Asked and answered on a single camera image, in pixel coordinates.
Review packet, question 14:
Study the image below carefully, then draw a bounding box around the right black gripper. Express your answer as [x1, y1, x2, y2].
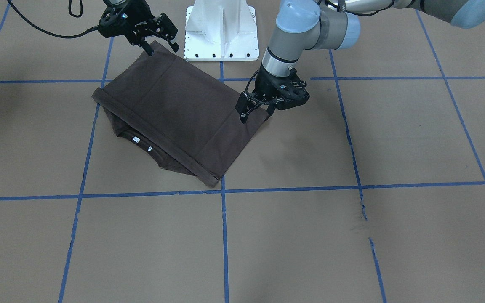
[133, 12, 179, 57]

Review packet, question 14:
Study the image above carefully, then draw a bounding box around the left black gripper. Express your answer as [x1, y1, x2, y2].
[235, 90, 277, 123]

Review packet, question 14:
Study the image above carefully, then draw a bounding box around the dark brown t-shirt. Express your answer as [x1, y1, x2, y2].
[92, 41, 268, 187]

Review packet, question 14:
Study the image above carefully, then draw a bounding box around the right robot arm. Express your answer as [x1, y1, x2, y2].
[98, 0, 179, 56]

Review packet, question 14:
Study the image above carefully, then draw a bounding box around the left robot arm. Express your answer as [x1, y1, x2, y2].
[235, 0, 485, 123]

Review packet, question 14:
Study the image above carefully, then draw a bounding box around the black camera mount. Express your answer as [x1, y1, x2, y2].
[98, 0, 152, 45]
[253, 66, 310, 114]

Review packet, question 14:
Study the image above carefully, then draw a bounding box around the black cable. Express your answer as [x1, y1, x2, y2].
[7, 0, 100, 39]
[244, 70, 261, 96]

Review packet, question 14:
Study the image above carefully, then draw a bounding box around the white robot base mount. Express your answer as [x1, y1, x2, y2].
[184, 0, 260, 61]

